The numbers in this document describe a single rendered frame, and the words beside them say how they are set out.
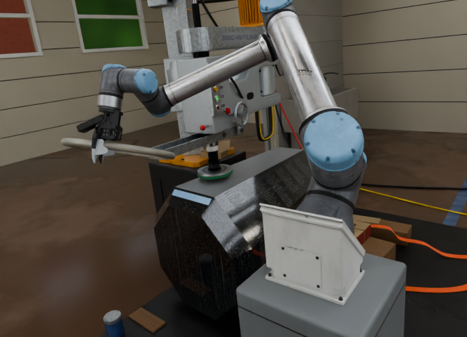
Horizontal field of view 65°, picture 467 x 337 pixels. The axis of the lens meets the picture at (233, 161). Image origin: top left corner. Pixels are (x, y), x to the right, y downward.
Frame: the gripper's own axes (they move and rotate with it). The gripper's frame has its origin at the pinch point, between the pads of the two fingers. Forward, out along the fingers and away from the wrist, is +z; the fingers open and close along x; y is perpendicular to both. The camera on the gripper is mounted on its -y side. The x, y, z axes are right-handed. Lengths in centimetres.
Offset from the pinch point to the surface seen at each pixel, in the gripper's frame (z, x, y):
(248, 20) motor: -104, 100, 44
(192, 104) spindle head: -38, 65, 21
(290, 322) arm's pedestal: 38, -33, 76
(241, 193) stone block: 9, 71, 55
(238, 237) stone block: 31, 53, 56
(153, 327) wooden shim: 95, 82, 12
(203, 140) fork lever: -18, 64, 30
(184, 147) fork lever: -12, 51, 23
